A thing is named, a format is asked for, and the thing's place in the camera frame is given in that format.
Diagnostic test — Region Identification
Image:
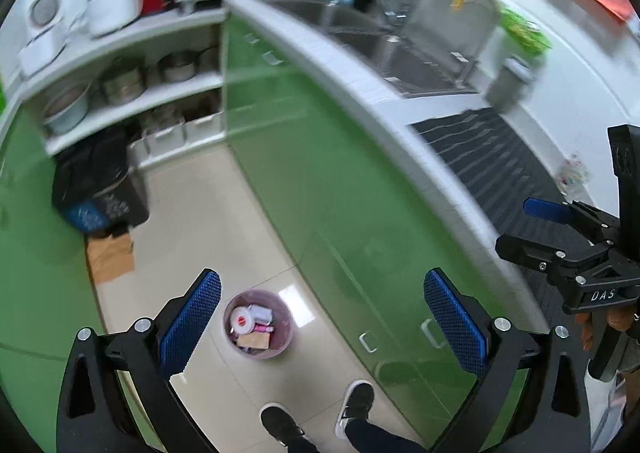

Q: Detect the pale blue basin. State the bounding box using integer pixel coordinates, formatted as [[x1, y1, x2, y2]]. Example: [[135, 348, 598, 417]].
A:
[[42, 80, 93, 136]]

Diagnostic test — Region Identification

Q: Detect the black ribbed mat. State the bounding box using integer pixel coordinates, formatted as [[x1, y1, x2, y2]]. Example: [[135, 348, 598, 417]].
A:
[[410, 108, 622, 334]]

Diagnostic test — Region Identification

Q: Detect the black two-compartment recycling bin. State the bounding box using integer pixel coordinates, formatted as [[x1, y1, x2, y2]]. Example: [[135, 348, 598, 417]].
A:
[[51, 126, 151, 234]]

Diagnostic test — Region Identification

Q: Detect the steel pot with lid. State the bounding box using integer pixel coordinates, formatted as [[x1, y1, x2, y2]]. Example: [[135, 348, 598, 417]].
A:
[[100, 58, 147, 106]]

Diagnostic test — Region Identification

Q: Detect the person's right shoe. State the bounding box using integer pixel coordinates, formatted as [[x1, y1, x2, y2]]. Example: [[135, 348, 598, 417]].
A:
[[334, 380, 376, 439]]

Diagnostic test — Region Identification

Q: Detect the green stove counter cabinet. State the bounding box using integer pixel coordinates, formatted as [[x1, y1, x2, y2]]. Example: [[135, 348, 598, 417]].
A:
[[0, 83, 166, 453]]

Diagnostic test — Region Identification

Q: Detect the person's right leg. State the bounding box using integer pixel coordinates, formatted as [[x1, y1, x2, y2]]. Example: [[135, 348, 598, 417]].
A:
[[345, 418, 436, 453]]

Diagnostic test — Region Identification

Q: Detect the green sink counter cabinet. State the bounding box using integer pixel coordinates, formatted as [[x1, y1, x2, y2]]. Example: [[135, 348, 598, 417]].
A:
[[222, 0, 626, 449]]

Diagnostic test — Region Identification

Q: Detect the white open shelf unit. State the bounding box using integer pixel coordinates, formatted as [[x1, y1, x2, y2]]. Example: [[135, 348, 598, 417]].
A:
[[0, 8, 228, 171]]

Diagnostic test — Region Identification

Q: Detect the metal cup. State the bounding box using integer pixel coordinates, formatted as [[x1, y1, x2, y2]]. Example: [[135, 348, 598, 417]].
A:
[[487, 56, 537, 112]]

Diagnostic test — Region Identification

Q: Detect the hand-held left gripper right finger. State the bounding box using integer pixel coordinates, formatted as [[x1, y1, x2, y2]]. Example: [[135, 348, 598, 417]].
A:
[[424, 268, 593, 453]]

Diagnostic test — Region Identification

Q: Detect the flat brown cardboard sheet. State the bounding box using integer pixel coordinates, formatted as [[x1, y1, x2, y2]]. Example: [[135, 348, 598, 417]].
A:
[[86, 232, 136, 285]]

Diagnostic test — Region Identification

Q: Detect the person's left shoe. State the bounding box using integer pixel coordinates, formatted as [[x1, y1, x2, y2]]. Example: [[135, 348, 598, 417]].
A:
[[260, 403, 306, 449]]

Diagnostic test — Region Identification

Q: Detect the person's left leg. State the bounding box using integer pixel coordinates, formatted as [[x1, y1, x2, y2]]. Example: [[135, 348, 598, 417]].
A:
[[285, 435, 321, 453]]

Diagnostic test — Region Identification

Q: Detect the steel pan with handle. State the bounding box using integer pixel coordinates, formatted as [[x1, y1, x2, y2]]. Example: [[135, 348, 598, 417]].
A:
[[157, 50, 199, 83]]

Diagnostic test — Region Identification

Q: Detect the white round red-label container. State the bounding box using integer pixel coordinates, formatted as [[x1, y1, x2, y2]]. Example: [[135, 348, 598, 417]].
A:
[[230, 304, 274, 335]]

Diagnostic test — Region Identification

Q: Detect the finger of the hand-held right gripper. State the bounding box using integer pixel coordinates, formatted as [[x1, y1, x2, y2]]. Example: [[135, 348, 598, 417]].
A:
[[523, 197, 622, 247], [495, 232, 607, 285]]

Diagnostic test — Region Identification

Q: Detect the metal kitchenware pile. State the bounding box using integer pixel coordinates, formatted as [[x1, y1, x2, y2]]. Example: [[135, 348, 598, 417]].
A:
[[140, 106, 186, 131]]

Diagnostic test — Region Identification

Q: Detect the clear bag with coloured bits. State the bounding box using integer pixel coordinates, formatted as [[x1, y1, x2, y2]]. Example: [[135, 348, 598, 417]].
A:
[[557, 153, 594, 200]]

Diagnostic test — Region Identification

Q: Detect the white appliance with round window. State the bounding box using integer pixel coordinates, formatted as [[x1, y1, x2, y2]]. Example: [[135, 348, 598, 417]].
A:
[[17, 0, 69, 80]]

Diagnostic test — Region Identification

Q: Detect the person's shoe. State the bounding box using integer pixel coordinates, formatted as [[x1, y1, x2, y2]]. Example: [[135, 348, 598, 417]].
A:
[[260, 403, 306, 449], [334, 380, 376, 439]]

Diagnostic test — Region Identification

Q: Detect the person's right hand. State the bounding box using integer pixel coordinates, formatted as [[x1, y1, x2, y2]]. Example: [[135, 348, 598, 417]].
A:
[[575, 303, 640, 351]]

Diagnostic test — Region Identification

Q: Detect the pink plastic waste bin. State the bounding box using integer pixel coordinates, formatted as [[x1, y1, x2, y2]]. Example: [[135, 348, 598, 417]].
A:
[[223, 290, 294, 360]]

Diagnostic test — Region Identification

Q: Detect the stainless steel sink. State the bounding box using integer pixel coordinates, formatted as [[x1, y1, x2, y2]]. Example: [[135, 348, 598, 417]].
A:
[[265, 0, 502, 100]]

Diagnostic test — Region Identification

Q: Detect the brown cardboard piece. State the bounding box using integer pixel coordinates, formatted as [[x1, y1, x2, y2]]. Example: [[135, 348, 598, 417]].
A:
[[236, 332, 270, 350]]

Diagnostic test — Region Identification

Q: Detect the person's leg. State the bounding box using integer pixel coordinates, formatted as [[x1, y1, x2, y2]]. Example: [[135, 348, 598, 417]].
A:
[[345, 418, 436, 453], [285, 435, 321, 453]]

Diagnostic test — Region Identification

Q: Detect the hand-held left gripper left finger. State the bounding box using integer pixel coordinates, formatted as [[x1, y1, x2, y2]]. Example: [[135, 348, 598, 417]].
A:
[[56, 268, 222, 453]]

